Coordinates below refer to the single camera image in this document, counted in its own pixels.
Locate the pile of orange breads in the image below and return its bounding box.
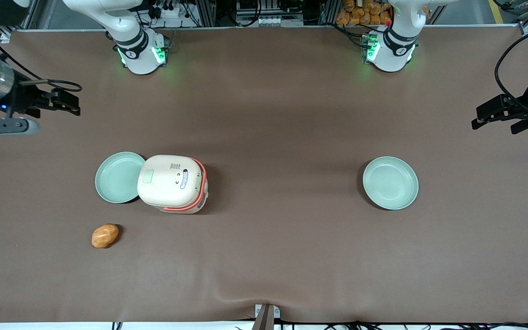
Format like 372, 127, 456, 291
336, 0, 394, 26

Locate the white connector block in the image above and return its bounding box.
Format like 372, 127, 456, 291
236, 14, 304, 27

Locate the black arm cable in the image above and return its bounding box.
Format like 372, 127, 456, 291
0, 25, 83, 92
494, 25, 528, 115

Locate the aluminium frame post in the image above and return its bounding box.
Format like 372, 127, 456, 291
198, 0, 217, 27

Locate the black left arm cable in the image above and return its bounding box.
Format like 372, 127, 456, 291
494, 25, 528, 115

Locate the pale green round plate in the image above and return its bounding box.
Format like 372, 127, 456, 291
95, 152, 147, 204
363, 156, 419, 211

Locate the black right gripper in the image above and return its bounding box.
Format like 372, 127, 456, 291
5, 81, 82, 119

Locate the cream rice cooker orange handle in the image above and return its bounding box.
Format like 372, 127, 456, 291
137, 154, 209, 215

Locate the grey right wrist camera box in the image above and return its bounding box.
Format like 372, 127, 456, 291
0, 118, 41, 136

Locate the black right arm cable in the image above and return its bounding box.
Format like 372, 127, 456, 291
0, 25, 83, 92

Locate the white power strip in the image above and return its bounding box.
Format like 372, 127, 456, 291
152, 2, 192, 21

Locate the brown potato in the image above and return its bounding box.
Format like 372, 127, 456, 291
92, 223, 120, 249

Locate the brown table cloth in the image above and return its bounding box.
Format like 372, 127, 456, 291
0, 25, 528, 324

